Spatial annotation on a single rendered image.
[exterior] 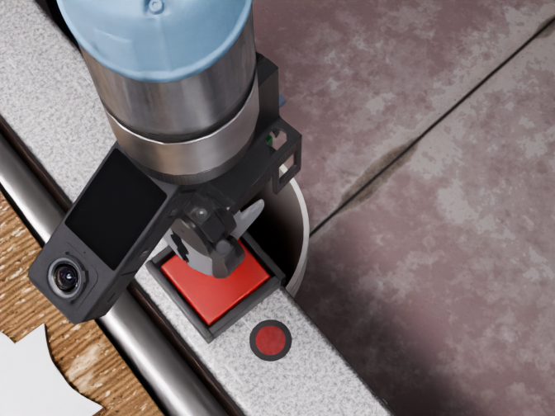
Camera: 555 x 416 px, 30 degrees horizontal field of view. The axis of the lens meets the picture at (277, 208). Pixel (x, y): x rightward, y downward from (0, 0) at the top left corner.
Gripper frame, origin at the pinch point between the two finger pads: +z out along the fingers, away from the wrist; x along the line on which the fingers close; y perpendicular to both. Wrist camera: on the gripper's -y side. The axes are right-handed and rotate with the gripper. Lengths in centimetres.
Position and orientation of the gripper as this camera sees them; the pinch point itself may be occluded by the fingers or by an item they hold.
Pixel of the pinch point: (191, 258)
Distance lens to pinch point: 70.5
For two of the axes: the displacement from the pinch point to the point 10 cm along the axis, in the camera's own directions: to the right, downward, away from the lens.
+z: 0.1, 3.5, 9.4
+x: -7.4, -6.3, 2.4
